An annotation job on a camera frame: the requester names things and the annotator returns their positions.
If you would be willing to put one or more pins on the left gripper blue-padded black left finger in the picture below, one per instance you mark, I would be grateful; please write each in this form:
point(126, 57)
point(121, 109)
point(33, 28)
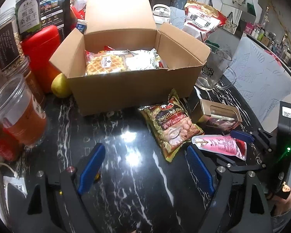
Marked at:
point(58, 207)

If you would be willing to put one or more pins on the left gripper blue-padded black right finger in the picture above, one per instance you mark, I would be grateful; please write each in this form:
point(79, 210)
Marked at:
point(251, 213)

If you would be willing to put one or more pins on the packaged yellow waffle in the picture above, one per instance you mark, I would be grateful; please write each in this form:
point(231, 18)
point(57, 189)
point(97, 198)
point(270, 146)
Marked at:
point(103, 63)

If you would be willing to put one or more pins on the pink white pouch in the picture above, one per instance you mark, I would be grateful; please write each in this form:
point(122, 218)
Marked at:
point(219, 144)

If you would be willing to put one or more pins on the clear jar orange contents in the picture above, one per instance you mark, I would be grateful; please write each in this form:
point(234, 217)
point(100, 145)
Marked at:
point(21, 114)

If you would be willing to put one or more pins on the gold window box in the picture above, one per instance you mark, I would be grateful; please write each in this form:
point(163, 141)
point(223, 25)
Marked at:
point(216, 115)

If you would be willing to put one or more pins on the yellow lemon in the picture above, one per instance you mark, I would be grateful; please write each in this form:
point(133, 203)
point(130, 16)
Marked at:
point(60, 86)

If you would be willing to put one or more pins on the green nut snack bag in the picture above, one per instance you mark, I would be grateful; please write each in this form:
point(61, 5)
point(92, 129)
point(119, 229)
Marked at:
point(171, 124)

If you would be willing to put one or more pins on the open cardboard box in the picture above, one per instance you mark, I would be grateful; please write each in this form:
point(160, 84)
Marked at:
point(118, 27)

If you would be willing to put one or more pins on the clear glass mug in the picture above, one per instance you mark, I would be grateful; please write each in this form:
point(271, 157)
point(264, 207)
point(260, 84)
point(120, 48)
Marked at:
point(211, 74)

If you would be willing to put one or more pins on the red cylindrical canister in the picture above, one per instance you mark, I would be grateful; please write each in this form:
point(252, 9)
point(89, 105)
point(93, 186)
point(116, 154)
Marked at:
point(39, 48)

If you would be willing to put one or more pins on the clear-lid jar brown contents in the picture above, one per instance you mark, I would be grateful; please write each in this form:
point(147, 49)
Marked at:
point(11, 53)

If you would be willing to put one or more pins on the silver snack packet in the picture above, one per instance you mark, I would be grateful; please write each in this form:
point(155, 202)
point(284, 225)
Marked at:
point(143, 60)

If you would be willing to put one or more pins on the blue white tube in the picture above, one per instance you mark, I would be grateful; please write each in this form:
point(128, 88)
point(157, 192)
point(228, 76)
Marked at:
point(81, 25)

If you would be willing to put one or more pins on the black stand-up pouch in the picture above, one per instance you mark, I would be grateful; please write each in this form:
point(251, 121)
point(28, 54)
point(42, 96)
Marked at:
point(57, 13)

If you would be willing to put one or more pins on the dark tea jar white label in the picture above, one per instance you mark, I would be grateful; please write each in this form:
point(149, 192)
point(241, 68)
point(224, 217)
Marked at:
point(28, 17)

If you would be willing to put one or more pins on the cashew bag red white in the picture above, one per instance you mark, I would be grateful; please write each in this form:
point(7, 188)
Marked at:
point(201, 20)

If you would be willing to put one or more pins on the white small kettle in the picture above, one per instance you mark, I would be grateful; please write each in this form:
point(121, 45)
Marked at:
point(161, 14)

